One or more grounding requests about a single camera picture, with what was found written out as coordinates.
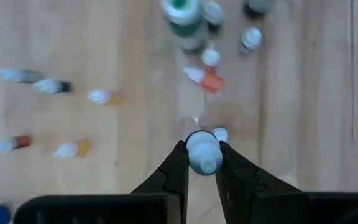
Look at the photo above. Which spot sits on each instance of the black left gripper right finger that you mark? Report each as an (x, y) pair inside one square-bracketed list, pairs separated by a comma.
[(244, 183)]

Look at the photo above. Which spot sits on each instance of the small black food coloring bottle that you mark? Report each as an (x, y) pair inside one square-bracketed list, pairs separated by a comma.
[(17, 75)]

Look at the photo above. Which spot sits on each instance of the small red food coloring bottle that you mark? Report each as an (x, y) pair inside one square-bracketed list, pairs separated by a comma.
[(211, 57)]

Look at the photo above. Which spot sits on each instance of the small navy food coloring bottle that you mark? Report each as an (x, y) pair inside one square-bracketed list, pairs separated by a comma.
[(50, 86)]

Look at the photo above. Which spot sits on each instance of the large dark food coloring bottle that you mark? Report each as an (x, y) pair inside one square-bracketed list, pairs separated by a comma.
[(258, 7)]

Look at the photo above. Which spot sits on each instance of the small purple food coloring bottle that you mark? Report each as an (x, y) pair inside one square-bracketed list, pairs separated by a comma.
[(252, 38)]

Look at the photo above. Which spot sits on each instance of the small yellow food coloring bottle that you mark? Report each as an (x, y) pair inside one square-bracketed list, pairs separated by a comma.
[(99, 96)]

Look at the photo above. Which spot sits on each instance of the small blue food coloring bottle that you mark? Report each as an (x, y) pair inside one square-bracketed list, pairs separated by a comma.
[(223, 133), (204, 152)]

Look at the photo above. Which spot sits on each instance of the small orange food coloring bottle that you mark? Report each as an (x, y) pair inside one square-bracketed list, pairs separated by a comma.
[(70, 150), (211, 83)]

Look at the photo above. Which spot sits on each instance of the small green food coloring bottle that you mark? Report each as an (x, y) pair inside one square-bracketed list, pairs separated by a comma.
[(213, 12)]

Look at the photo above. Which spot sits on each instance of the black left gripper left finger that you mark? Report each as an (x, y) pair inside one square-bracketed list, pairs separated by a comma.
[(172, 180)]

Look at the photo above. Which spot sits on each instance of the small brown food coloring bottle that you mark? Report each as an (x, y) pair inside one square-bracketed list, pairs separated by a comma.
[(8, 144)]

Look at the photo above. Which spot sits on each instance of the large green food coloring bottle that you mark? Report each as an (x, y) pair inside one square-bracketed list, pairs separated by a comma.
[(185, 28)]

